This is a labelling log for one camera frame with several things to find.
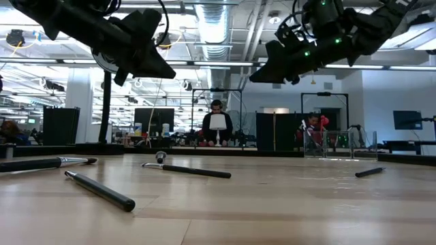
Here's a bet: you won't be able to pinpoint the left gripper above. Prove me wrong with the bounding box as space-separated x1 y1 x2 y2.
102 9 177 86

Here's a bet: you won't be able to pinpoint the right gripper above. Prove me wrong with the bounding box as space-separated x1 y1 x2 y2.
249 14 345 86

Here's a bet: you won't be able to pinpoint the thin black makeup brush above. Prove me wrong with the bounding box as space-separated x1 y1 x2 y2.
354 166 387 178
63 169 137 213
140 161 232 180
300 118 323 150

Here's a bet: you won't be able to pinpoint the flat-head black makeup brush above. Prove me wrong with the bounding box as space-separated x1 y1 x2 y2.
0 156 99 174

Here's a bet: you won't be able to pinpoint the black computer monitor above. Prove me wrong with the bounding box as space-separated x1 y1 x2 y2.
134 108 176 137

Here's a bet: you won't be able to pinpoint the black partition panel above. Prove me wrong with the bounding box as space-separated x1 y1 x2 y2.
255 112 305 152

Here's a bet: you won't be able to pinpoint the black desk lamp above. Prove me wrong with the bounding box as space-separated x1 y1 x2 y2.
84 47 125 156

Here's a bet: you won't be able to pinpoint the white shade table lamp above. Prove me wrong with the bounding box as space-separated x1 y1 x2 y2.
208 113 228 148

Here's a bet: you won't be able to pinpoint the person with headphones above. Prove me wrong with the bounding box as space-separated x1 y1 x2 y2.
201 99 235 148

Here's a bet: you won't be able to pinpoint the black box green lights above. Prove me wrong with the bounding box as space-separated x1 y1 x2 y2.
332 133 352 149

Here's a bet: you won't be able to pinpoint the black cabinet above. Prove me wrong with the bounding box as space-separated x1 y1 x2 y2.
42 106 82 146

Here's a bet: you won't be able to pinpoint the clear acrylic container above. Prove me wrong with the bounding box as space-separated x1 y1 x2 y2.
302 130 378 160

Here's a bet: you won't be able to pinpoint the gray metal table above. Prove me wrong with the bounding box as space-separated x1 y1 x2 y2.
383 139 436 154

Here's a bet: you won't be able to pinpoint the black tube stand frame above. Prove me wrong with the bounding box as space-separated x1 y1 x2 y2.
191 88 243 148
300 91 349 137

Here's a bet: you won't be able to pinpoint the silver ventilation duct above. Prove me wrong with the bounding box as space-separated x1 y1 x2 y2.
193 0 234 90

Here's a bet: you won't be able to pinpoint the black aluminium rail frame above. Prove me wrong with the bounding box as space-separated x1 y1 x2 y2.
0 142 436 167

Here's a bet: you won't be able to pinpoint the dark wall monitor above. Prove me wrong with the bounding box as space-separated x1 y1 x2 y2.
392 110 424 131

